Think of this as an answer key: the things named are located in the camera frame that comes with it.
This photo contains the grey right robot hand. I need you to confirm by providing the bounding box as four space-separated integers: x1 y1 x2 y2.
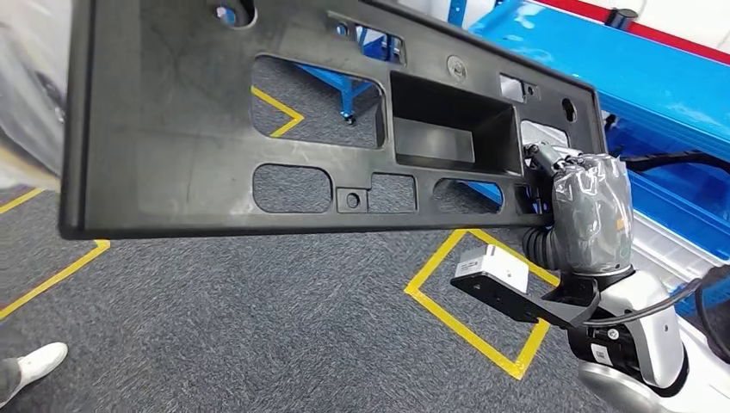
522 142 635 278

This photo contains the black plastic panel part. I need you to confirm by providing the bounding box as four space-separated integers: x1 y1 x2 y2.
59 0 609 241

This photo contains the blue metal shelf rack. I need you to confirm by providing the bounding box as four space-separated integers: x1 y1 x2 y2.
216 0 730 320

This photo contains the red barrier belt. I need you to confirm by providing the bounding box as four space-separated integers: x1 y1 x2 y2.
535 0 730 66

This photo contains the translucent plastic sheet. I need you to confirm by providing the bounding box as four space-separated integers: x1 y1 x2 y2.
0 0 72 192

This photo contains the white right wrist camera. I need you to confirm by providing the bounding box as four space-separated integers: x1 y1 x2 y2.
454 243 530 295

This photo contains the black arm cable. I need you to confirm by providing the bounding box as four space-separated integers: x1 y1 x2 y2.
581 268 730 366

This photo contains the black camera bracket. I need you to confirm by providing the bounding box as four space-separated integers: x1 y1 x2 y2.
450 272 603 330

